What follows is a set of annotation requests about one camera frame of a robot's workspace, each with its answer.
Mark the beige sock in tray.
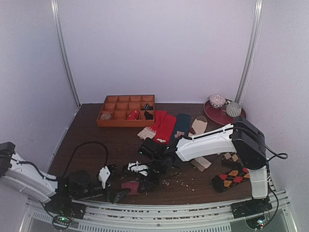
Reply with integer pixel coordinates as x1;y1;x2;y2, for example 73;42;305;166
99;112;112;120

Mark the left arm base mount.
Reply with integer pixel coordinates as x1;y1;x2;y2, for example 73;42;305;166
45;200;86;219

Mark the argyle beige brown sock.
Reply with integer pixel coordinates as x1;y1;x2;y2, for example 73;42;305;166
221;152;239;167

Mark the left aluminium frame post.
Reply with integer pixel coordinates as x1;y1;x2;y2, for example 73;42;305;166
50;0;81;108

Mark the argyle black orange sock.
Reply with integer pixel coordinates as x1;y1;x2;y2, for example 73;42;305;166
211;166;250;193

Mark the right aluminium frame post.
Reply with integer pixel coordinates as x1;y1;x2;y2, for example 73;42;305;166
235;0;264;104

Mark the patterned white red bowl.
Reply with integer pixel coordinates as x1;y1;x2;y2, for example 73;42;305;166
209;94;226;108

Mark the black cable loop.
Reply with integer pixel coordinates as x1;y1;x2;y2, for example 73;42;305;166
62;141;109;179

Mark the striped grey cup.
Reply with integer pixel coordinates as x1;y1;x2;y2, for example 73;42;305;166
226;101;242;118

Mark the cream red-trim sock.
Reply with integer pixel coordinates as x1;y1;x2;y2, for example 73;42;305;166
137;127;156;140

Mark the green reindeer sock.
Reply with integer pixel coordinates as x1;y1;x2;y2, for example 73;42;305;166
170;113;191;141

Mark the cream striped sock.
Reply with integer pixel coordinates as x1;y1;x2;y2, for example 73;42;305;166
188;116;211;172

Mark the black striped sock in tray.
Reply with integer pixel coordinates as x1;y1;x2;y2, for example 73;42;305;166
141;103;154;111

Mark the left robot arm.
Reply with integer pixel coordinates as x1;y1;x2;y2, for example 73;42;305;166
0;142;130;215

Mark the red long sock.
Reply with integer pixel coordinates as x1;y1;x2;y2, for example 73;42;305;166
154;114;176;144

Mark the red round tray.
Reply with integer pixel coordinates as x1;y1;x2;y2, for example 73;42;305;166
204;100;234;126

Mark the red rolled sock in tray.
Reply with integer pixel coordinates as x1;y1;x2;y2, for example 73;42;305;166
127;110;140;120

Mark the wooden divided organizer tray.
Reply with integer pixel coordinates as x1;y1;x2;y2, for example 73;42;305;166
97;95;155;128

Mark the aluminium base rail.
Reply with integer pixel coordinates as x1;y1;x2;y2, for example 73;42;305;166
18;190;299;232

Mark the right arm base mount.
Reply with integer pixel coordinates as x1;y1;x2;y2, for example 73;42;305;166
231;197;272;218

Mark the magenta purple ribbed sock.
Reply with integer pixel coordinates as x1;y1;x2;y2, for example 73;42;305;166
121;181;140;196

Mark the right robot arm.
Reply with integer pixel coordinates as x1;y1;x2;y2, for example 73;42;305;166
125;116;269;214

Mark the aluminium frame post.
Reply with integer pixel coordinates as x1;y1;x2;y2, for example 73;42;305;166
235;0;264;104
50;0;81;108

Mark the black rolled sock in tray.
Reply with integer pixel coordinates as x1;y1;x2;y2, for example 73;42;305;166
144;111;154;120

